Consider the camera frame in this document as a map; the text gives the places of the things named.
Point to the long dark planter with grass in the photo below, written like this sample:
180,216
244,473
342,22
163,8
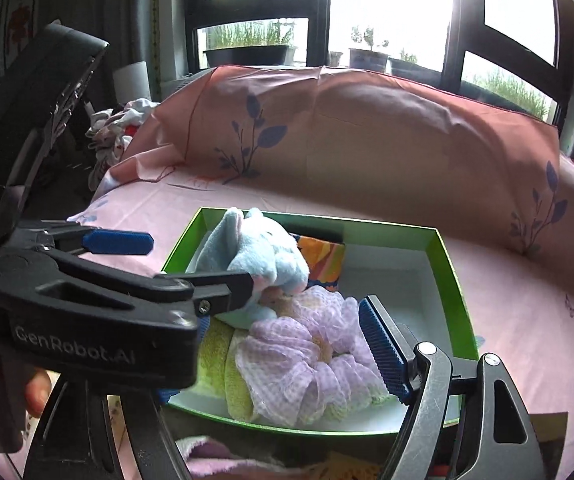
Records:
512,92
247,55

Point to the person's left hand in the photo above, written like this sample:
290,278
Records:
38,391

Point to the black and gold box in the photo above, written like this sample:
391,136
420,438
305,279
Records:
549,445

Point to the pile of white clothes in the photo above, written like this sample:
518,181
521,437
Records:
112,130

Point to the dark flower pot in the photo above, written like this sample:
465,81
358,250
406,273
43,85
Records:
414,72

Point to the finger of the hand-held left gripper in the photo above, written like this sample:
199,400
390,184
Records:
222,290
117,243

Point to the purple mesh bath pouf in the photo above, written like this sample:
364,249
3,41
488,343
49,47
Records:
287,360

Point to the pink deer-print bedsheet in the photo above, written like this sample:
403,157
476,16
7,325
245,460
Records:
517,320

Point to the blue plush elephant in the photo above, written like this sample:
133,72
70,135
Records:
267,252

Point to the yellow towel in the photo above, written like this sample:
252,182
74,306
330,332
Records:
239,401

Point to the colourful printed cloth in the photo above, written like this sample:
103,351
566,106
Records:
324,261

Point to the yellow crochet cloth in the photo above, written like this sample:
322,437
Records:
344,467

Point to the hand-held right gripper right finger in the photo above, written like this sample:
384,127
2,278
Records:
383,355

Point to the pink leaf-print headboard cushion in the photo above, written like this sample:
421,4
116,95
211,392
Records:
392,150

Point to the framed wall picture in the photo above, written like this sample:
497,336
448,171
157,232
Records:
19,20

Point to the green fleece towel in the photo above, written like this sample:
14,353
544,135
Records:
214,355

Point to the pink fluffy towel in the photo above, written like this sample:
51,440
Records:
207,460

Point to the white cylinder lamp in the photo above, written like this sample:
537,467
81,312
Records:
132,82

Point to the green cardboard box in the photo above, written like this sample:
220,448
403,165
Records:
447,285

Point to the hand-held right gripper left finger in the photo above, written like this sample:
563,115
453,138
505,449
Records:
137,435

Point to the dark pot with small tree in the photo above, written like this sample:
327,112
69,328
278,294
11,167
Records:
369,60

